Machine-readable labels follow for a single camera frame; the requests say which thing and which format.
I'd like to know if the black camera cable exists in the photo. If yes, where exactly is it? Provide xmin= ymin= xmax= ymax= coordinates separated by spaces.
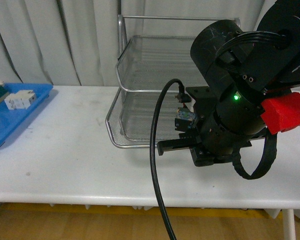
xmin=149 ymin=78 xmax=191 ymax=240

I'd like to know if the blue plastic tray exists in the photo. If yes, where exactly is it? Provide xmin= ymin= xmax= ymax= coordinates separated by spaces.
xmin=0 ymin=83 xmax=53 ymax=146

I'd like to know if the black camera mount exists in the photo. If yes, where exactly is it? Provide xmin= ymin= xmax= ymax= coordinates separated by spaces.
xmin=185 ymin=86 xmax=217 ymax=120

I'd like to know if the silver rack frame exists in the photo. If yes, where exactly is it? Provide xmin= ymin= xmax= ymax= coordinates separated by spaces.
xmin=116 ymin=14 xmax=241 ymax=88

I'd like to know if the white curtain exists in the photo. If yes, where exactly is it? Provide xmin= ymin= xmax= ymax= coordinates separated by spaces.
xmin=0 ymin=0 xmax=274 ymax=86

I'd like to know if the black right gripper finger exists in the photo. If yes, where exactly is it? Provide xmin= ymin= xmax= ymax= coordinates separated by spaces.
xmin=156 ymin=138 xmax=201 ymax=156

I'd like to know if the red emergency stop button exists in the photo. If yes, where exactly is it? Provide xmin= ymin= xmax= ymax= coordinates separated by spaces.
xmin=174 ymin=107 xmax=197 ymax=132

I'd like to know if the mesh tray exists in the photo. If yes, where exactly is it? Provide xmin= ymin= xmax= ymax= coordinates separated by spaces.
xmin=105 ymin=88 xmax=182 ymax=149
xmin=115 ymin=35 xmax=207 ymax=93

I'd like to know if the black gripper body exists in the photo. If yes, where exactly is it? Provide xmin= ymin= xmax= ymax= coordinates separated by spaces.
xmin=179 ymin=114 xmax=266 ymax=167

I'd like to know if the white circuit breaker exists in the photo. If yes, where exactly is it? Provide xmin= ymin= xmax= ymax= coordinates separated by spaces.
xmin=4 ymin=89 xmax=37 ymax=110

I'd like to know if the red plastic block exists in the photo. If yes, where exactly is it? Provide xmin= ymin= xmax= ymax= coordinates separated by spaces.
xmin=261 ymin=92 xmax=300 ymax=135

